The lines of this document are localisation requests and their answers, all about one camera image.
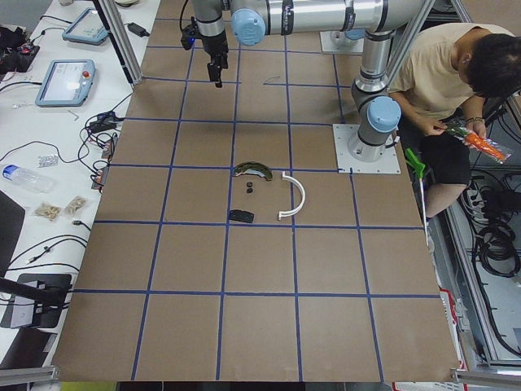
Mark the clear plastic bottle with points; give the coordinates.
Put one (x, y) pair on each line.
(27, 179)

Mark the black stand base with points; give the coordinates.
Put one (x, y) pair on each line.
(35, 300)

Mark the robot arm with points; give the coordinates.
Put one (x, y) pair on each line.
(382, 28)

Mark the blue teach pendant near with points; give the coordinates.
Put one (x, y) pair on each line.
(67, 83)

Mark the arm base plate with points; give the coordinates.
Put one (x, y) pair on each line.
(349, 42)
(355, 157)

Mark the blue teach pendant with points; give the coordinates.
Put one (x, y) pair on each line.
(67, 83)
(86, 28)

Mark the blue teach pendant far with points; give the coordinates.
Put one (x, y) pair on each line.
(86, 28)

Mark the orange carrot toy in bag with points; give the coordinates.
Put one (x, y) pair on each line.
(490, 148)

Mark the green brake shoe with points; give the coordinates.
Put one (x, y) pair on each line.
(253, 168)

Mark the black brake pad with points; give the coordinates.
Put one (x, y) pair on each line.
(243, 216)

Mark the black power adapter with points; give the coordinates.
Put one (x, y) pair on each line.
(137, 30)

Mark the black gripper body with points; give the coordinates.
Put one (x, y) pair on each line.
(216, 46)

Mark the white curved plastic part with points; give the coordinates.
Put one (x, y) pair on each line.
(298, 194)

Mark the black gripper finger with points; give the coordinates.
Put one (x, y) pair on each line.
(214, 73)

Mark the green grabber stick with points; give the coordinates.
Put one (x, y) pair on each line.
(418, 167)

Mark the bag of small parts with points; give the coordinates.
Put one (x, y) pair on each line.
(47, 211)

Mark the aluminium frame post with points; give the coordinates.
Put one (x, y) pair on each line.
(114, 25)

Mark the person in beige shirt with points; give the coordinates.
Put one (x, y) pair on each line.
(452, 68)

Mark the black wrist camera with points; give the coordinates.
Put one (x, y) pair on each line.
(190, 34)

